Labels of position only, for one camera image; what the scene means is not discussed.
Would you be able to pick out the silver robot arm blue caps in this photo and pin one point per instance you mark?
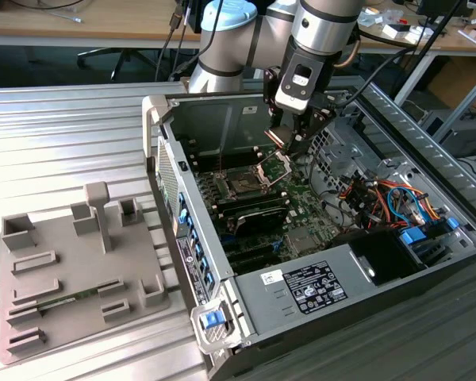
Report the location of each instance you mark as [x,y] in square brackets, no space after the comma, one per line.
[222,47]

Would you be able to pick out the black graphics card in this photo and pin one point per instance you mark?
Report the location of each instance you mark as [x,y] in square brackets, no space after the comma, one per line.
[258,220]

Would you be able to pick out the small white box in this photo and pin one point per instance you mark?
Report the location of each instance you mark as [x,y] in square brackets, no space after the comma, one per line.
[396,31]

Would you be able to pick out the black slanted pole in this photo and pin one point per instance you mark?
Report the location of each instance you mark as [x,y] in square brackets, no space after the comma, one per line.
[428,41]

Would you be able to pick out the green motherboard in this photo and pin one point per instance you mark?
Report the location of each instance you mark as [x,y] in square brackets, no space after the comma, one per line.
[301,206]

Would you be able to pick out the blue case latch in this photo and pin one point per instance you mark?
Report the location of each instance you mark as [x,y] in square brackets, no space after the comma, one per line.
[211,320]

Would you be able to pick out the black office chair base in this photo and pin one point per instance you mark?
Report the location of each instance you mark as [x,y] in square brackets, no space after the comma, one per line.
[121,59]

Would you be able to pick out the CPU socket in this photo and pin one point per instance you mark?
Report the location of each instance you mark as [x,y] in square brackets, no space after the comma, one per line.
[242,184]

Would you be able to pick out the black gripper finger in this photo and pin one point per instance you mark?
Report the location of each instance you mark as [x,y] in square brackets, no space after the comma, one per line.
[311,127]
[271,91]

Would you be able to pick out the grey parts rack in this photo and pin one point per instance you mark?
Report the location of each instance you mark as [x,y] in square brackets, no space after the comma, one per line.
[75,270]

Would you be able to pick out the large brown cardboard box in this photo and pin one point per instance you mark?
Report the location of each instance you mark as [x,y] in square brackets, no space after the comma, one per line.
[456,79]

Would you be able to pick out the black expansion slot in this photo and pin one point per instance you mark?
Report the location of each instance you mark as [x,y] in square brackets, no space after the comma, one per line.
[254,260]

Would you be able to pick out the grey power supply with labels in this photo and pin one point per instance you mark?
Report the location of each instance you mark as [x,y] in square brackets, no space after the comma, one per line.
[262,309]

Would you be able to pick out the thin metal locking lever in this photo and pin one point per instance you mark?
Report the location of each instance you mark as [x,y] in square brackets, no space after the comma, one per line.
[221,160]
[278,179]

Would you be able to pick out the metal drive cage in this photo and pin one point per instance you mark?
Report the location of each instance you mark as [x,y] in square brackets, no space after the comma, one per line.
[351,152]

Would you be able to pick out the wooden desk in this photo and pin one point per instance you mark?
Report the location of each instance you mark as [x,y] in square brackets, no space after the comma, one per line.
[103,24]

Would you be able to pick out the small blue drive clip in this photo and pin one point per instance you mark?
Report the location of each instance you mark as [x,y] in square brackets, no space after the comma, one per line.
[452,222]

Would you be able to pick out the blue disk carrier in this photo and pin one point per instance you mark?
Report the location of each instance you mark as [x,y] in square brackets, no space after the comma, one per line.
[414,238]

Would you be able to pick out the silver CPU green edge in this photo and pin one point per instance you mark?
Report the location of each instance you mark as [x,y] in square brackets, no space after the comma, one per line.
[278,136]

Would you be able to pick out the grey box on floor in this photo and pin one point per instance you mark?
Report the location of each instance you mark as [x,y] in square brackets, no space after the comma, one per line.
[468,137]

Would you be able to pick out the black monitor base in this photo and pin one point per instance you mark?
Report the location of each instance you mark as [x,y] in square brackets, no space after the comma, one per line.
[440,6]

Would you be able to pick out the grey open PC case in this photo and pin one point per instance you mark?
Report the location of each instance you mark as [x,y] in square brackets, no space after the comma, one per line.
[206,119]

